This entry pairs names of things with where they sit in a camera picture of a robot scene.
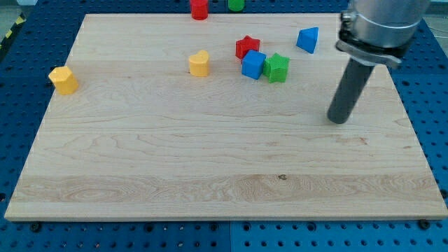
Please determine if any green star block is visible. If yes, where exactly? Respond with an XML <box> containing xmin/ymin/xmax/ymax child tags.
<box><xmin>263</xmin><ymin>53</ymin><xmax>290</xmax><ymax>83</ymax></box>

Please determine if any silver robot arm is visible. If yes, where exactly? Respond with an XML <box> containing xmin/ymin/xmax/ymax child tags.
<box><xmin>335</xmin><ymin>0</ymin><xmax>431</xmax><ymax>69</ymax></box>

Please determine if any red cylinder block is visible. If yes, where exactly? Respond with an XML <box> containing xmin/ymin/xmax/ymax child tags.
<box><xmin>190</xmin><ymin>0</ymin><xmax>209</xmax><ymax>20</ymax></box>

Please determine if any blue cube block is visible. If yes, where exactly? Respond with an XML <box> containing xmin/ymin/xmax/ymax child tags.
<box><xmin>241</xmin><ymin>50</ymin><xmax>267</xmax><ymax>80</ymax></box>

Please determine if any green cylinder block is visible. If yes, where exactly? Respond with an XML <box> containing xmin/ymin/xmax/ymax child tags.
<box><xmin>227</xmin><ymin>0</ymin><xmax>245</xmax><ymax>12</ymax></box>

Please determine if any yellow hexagon block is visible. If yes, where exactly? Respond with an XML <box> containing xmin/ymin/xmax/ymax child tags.
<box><xmin>48</xmin><ymin>66</ymin><xmax>79</xmax><ymax>95</ymax></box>

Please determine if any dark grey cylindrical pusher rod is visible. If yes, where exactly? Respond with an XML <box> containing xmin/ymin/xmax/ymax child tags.
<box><xmin>327</xmin><ymin>58</ymin><xmax>375</xmax><ymax>124</ymax></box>

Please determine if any yellow heart block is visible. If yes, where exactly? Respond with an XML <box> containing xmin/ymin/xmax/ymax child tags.
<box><xmin>188</xmin><ymin>50</ymin><xmax>209</xmax><ymax>77</ymax></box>

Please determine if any light wooden board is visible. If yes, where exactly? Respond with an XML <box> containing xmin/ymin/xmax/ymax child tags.
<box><xmin>5</xmin><ymin>14</ymin><xmax>447</xmax><ymax>222</ymax></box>

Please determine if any blue triangular prism block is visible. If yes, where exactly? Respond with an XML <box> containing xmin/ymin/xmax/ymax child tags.
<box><xmin>296</xmin><ymin>27</ymin><xmax>319</xmax><ymax>54</ymax></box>

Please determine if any red star block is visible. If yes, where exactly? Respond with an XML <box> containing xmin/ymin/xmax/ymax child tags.
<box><xmin>235</xmin><ymin>35</ymin><xmax>260</xmax><ymax>60</ymax></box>

